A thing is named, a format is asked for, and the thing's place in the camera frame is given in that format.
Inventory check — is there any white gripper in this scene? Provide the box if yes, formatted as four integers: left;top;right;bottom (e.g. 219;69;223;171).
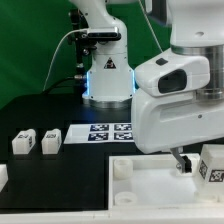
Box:
131;54;224;173

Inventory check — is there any white cable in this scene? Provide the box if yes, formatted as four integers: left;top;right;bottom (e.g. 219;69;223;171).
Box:
42;28;88;92

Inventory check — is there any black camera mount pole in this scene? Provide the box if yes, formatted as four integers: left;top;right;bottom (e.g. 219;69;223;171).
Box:
68;9;88;80

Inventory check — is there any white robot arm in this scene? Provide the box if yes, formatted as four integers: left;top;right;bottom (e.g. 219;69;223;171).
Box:
70;0;224;154

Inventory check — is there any white sheet with tags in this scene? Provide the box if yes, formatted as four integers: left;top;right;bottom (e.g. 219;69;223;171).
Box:
64;123;133;144

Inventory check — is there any white square tabletop panel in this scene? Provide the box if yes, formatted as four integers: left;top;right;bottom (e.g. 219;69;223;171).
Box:
108;154;224;210

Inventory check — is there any black cable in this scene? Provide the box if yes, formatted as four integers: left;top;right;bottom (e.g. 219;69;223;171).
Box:
41;77;84;96

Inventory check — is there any black camera on mount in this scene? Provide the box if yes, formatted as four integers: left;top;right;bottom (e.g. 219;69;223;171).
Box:
81;27;121;41

